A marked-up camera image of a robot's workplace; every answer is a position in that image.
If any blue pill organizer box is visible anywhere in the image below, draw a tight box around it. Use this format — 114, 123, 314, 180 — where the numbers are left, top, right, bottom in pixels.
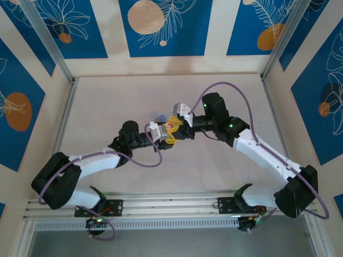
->
150, 109, 168, 124

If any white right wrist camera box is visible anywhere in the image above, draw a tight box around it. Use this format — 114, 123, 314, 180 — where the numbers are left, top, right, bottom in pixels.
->
172, 102, 194, 127

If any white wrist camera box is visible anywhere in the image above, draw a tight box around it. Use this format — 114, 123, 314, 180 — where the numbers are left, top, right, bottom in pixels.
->
148, 121, 169, 141
172, 102, 194, 127

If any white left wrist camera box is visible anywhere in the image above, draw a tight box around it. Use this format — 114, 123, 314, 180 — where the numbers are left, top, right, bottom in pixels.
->
148, 121, 169, 141

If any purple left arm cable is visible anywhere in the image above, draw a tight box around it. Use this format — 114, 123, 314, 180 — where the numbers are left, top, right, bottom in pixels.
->
39, 123, 163, 241

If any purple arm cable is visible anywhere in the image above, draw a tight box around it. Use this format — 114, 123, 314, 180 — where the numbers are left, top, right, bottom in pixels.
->
39, 123, 163, 241
189, 81, 330, 225

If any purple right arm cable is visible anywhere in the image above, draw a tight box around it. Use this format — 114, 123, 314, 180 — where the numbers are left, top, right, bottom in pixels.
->
189, 81, 330, 225

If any aluminium right side rail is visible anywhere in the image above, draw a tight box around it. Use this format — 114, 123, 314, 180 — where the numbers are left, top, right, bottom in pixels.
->
261, 77, 301, 193

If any aluminium front frame rail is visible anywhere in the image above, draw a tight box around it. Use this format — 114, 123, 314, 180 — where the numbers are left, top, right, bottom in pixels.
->
23, 189, 319, 223

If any aluminium left side rail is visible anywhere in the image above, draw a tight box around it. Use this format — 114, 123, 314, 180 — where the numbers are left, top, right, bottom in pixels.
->
39, 78, 79, 199

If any white slotted cable duct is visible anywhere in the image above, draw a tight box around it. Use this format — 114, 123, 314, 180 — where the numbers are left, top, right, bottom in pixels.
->
34, 218, 240, 232

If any blue floral wall panel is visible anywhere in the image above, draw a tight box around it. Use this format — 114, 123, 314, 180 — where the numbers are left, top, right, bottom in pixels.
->
0, 37, 47, 173
290, 25, 343, 166
118, 0, 213, 58
25, 0, 109, 60
226, 0, 305, 57

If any aluminium right corner post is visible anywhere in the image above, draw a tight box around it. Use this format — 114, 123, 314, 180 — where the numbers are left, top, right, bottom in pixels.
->
260, 0, 308, 81

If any aluminium corner post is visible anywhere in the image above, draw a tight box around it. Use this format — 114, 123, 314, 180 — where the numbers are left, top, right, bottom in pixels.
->
19, 0, 76, 84
260, 0, 308, 81

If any aluminium left corner post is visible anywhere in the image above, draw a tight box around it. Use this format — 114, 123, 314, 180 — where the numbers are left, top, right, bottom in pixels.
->
19, 0, 76, 84

